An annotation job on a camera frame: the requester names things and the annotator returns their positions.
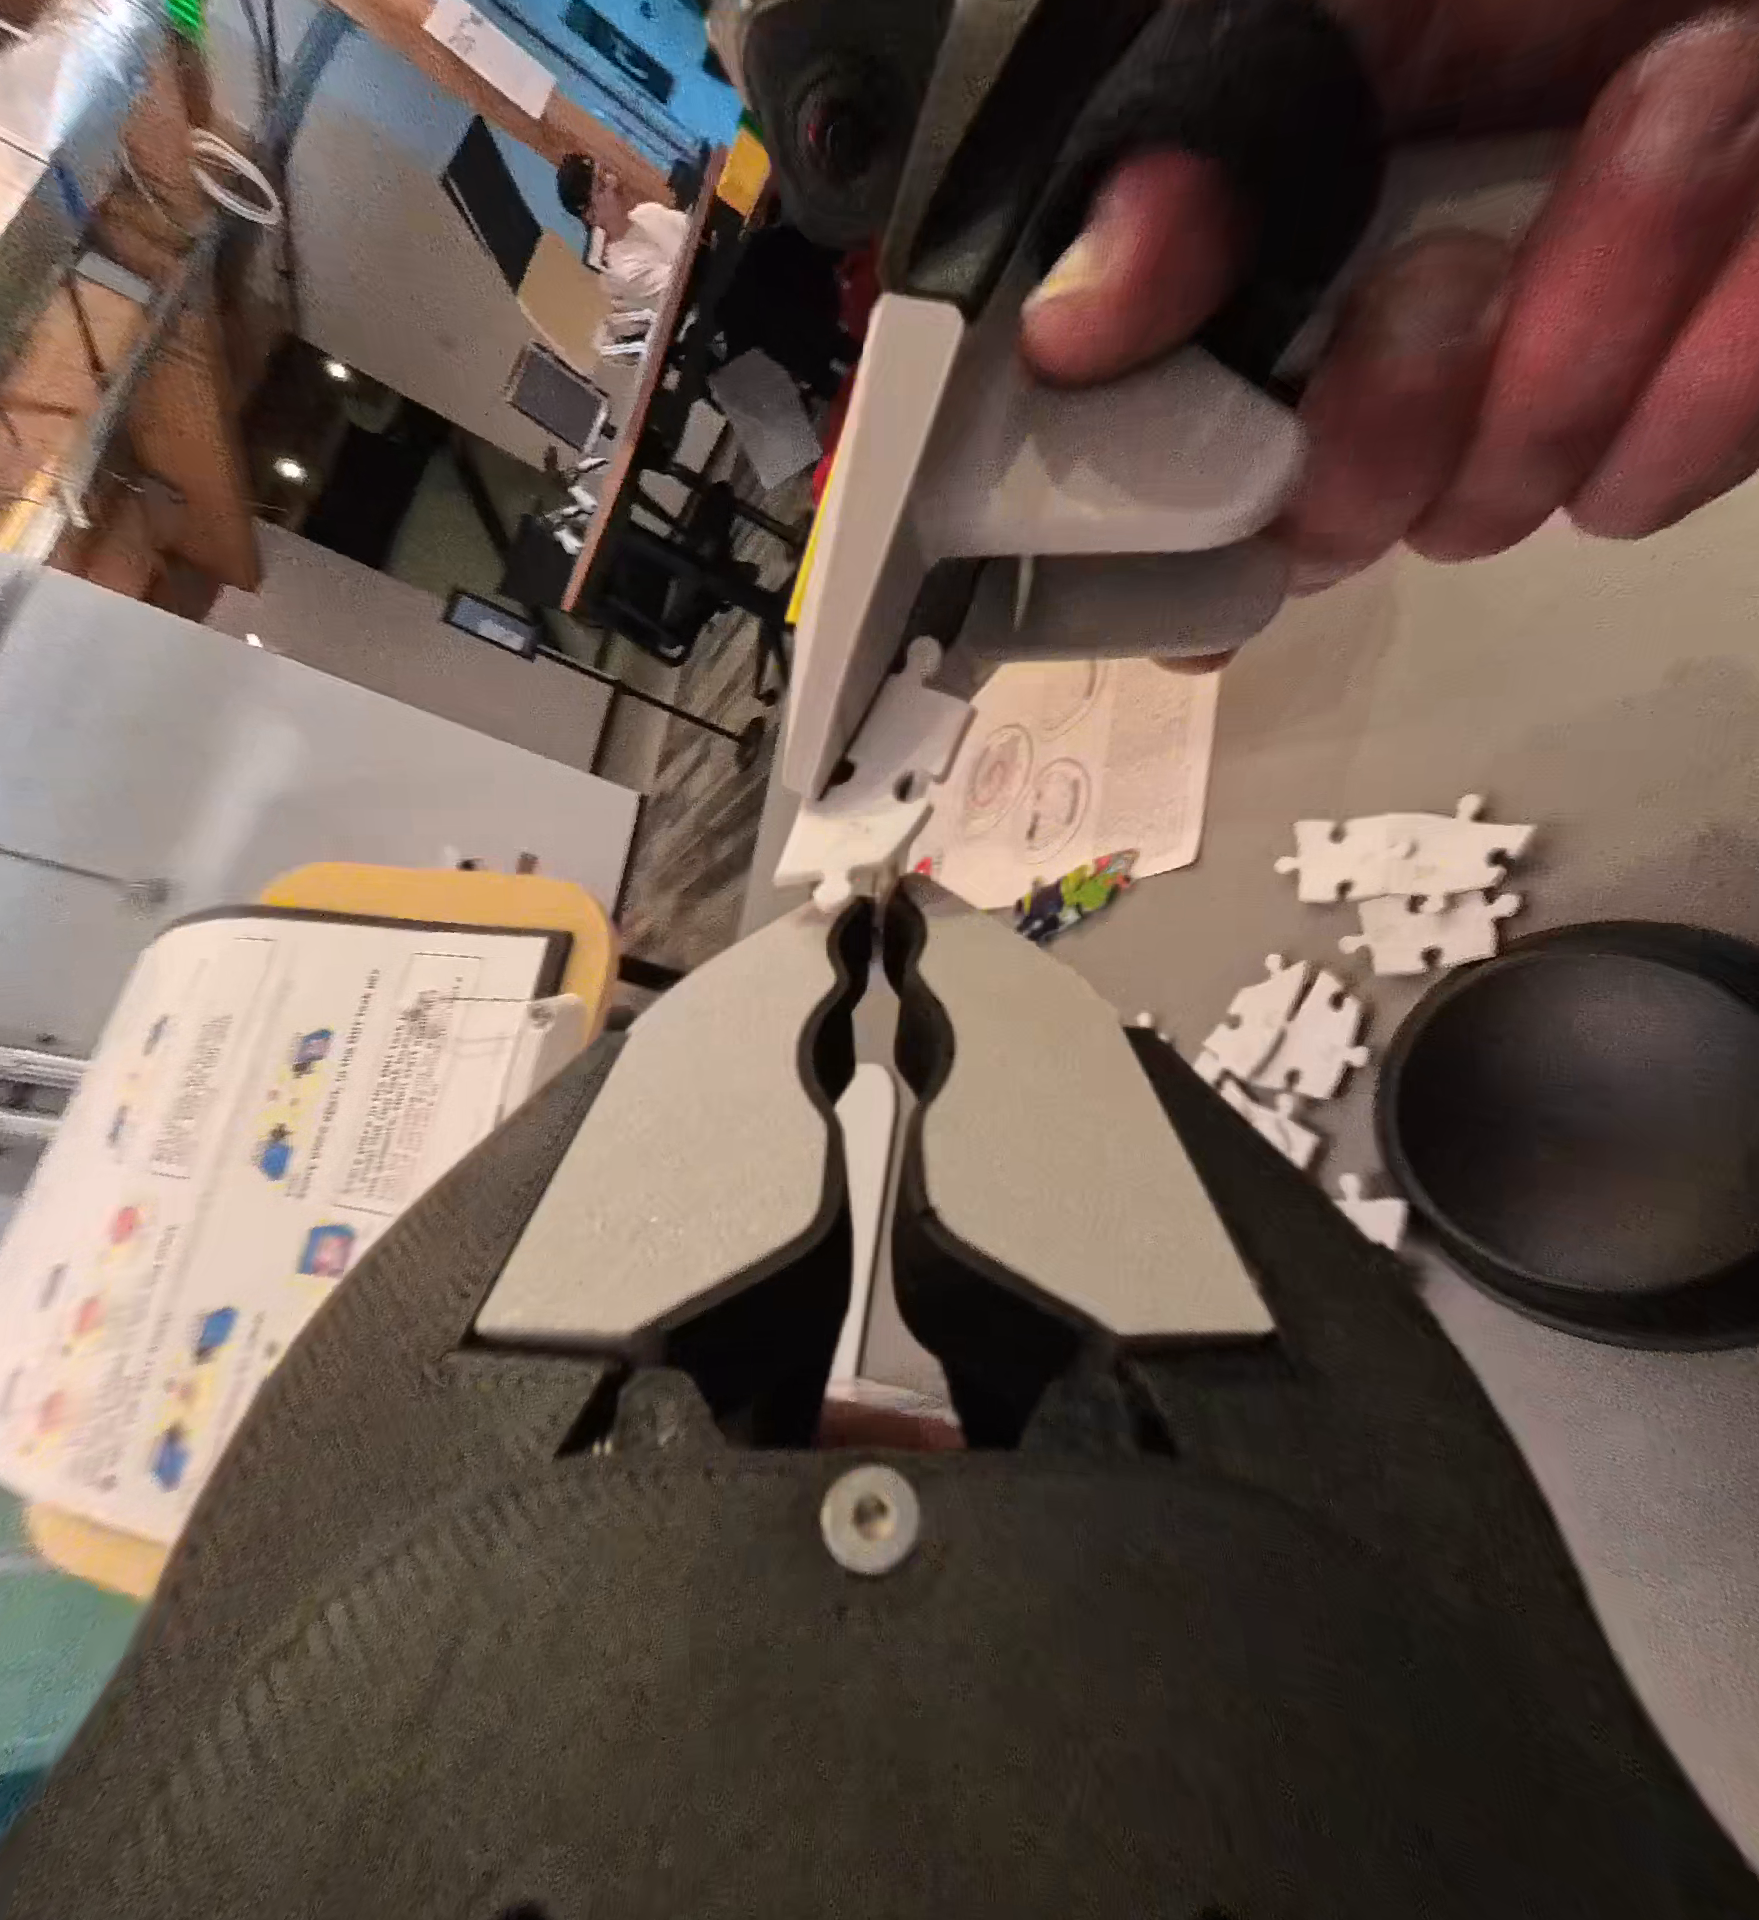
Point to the small yellow bin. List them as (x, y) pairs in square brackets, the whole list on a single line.
[(746, 164)]

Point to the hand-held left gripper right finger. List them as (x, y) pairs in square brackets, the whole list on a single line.
[(1089, 1198)]

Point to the person's right hand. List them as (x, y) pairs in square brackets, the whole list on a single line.
[(1569, 300)]

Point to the white instruction leaflet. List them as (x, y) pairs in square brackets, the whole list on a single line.
[(1119, 748)]

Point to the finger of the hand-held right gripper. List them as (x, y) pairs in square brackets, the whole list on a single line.
[(865, 526), (1119, 600)]

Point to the small puzzle piece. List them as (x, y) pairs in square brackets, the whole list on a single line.
[(896, 733), (859, 840)]

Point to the white paper sheet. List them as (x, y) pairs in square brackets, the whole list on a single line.
[(768, 413)]

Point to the printed instruction sheet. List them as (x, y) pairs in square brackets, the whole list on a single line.
[(219, 1198)]

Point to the black round ball stand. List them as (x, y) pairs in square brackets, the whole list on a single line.
[(1599, 1138)]

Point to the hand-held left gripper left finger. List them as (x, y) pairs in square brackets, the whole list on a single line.
[(670, 1198)]

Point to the long wooden work table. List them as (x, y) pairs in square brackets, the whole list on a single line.
[(624, 389)]

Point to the green yellow puzzle piece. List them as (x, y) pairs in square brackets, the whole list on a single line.
[(1074, 897)]

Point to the light wooden board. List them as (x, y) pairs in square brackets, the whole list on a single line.
[(444, 893)]

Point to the group of face-down puzzle pieces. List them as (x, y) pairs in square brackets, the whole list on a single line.
[(1300, 1027)]

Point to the person's left hand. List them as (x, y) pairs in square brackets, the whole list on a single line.
[(896, 1428)]

